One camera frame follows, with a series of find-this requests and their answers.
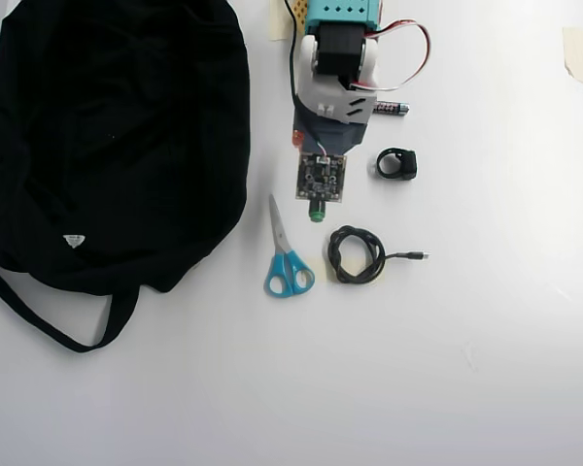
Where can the beige masking tape strip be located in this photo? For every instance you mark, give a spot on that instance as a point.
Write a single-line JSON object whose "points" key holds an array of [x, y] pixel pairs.
{"points": [[577, 53], [278, 22]]}

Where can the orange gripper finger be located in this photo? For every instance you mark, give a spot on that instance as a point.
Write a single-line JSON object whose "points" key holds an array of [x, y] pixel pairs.
{"points": [[298, 139]]}

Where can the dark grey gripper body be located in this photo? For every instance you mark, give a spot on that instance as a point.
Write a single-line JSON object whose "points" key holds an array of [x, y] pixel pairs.
{"points": [[341, 136]]}

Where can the yellow perforated plastic part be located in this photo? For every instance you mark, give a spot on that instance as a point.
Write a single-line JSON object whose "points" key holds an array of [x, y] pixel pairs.
{"points": [[298, 9]]}

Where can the camera circuit board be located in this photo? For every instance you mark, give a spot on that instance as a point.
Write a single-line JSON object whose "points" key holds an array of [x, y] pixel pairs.
{"points": [[320, 177]]}

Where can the black fabric bag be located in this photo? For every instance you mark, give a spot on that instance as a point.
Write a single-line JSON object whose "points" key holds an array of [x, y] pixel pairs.
{"points": [[116, 145]]}

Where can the white and teal robot arm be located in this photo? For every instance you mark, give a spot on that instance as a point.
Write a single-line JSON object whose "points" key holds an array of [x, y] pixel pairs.
{"points": [[337, 48]]}

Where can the black AA battery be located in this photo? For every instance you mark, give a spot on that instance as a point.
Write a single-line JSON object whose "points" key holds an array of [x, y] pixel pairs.
{"points": [[391, 109]]}

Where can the green marker with black barrel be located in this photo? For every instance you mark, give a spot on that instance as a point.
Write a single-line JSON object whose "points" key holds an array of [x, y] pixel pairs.
{"points": [[316, 213]]}

